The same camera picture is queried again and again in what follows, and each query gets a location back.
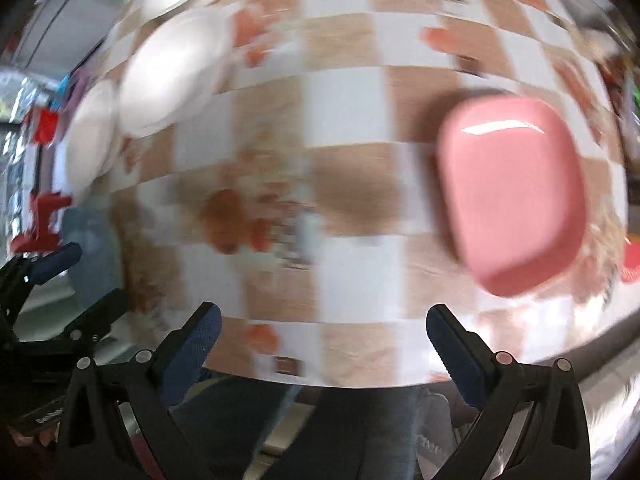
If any red plastic stool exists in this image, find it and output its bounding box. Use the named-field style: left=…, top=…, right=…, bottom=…
left=10, top=192, right=73, bottom=255

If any checkered patterned tablecloth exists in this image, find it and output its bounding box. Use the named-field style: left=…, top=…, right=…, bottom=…
left=89, top=0, right=639, bottom=388

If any white paper bowl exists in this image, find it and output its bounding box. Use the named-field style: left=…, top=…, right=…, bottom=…
left=119, top=6, right=233, bottom=138

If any pink square plate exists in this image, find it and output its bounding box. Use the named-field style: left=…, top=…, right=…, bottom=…
left=436, top=93, right=588, bottom=297

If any white cabinet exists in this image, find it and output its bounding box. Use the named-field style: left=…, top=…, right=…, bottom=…
left=6, top=0, right=124, bottom=80

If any red plastic basin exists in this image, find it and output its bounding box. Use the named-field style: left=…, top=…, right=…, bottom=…
left=30, top=106, right=60, bottom=145

